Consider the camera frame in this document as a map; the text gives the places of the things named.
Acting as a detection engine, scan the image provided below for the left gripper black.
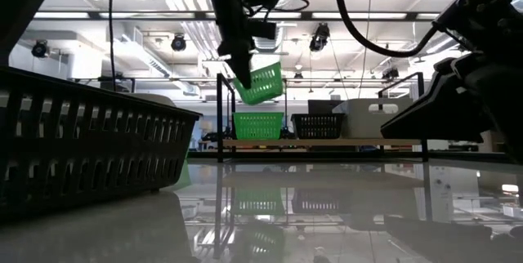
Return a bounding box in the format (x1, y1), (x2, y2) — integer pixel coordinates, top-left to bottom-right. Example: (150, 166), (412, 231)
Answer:
(198, 0), (257, 91)

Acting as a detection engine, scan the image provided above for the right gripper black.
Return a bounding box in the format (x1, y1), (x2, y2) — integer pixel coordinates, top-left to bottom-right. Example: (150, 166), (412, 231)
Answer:
(380, 0), (523, 163)

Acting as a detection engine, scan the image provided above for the green slotted plastic basket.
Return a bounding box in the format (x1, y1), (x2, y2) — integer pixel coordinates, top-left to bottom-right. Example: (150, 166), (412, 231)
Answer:
(232, 61), (284, 106)
(232, 111), (285, 140)
(176, 160), (192, 193)

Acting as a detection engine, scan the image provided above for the black slotted plastic basket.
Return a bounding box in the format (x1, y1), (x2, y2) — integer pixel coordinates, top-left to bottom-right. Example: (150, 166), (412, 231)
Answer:
(290, 113), (346, 140)
(0, 65), (204, 220)

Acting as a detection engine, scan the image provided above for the white plastic bin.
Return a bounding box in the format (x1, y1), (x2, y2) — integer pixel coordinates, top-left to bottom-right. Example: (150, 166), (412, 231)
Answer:
(332, 97), (414, 140)
(129, 92), (177, 108)

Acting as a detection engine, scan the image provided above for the black monitor screen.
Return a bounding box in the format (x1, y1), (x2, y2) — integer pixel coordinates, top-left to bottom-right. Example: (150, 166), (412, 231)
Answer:
(308, 99), (345, 115)

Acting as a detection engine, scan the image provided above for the black frame wooden shelf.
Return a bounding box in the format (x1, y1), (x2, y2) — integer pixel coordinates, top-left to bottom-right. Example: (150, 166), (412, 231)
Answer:
(216, 72), (429, 163)

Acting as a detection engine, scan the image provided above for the black overhead frame beam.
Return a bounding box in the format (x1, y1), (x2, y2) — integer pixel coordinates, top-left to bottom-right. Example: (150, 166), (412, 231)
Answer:
(32, 9), (442, 21)

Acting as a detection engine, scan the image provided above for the thin hanging black cable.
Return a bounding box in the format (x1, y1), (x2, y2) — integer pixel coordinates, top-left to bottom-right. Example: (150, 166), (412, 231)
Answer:
(357, 0), (373, 100)

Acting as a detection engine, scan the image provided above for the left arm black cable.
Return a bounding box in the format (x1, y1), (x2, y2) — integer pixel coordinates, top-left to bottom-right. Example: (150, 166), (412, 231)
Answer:
(107, 0), (116, 92)

